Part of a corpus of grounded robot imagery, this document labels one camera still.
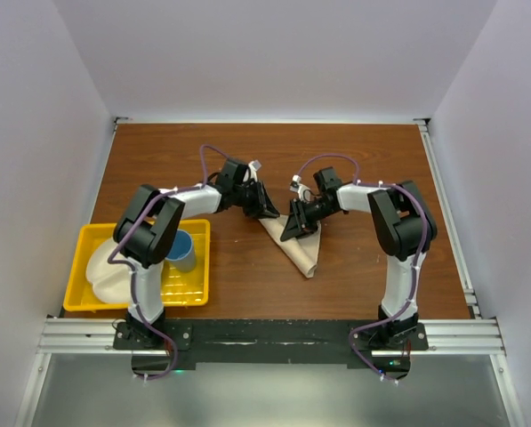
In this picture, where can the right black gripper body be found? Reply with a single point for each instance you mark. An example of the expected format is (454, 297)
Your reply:
(309, 214)

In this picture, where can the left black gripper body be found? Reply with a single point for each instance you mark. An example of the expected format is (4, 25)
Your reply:
(247, 197)

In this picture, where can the beige cloth napkin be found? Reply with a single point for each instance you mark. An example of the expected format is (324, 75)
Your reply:
(302, 252)

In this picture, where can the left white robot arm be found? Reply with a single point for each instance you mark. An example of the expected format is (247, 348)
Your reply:
(148, 227)

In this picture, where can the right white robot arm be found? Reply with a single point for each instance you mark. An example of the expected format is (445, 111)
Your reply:
(404, 229)

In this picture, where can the blue plastic cup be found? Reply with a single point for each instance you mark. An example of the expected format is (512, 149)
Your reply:
(182, 254)

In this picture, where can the yellow plastic tray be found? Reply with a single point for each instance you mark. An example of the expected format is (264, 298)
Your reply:
(177, 288)

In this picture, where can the white divided plate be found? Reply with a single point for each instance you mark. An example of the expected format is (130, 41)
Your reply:
(110, 282)

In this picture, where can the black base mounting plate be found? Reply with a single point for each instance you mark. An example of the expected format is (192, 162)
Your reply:
(354, 344)

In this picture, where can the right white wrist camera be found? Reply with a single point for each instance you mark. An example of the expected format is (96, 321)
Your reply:
(303, 192)

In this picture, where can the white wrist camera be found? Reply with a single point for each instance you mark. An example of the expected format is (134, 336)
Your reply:
(303, 192)
(251, 173)

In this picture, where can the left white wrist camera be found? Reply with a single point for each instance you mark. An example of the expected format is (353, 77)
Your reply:
(251, 173)

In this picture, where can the aluminium table frame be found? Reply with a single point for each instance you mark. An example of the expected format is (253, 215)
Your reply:
(251, 278)

